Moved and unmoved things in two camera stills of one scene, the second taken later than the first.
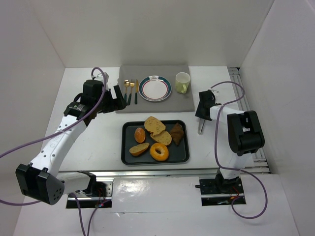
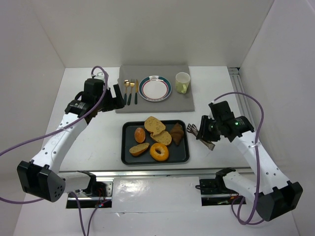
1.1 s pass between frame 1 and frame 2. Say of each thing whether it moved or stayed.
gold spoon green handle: stayed
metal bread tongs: moved
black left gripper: stayed
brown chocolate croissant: stayed
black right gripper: moved
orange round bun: stayed
